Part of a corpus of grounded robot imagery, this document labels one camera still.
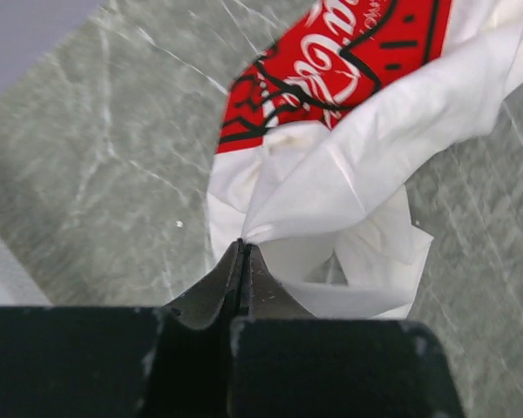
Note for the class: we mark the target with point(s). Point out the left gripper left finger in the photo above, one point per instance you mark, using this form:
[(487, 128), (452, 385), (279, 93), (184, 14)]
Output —
[(202, 304)]

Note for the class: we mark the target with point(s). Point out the white t shirt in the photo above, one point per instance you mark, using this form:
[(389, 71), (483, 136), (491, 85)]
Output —
[(323, 129)]

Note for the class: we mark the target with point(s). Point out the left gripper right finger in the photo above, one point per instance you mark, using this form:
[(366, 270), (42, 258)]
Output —
[(264, 297)]

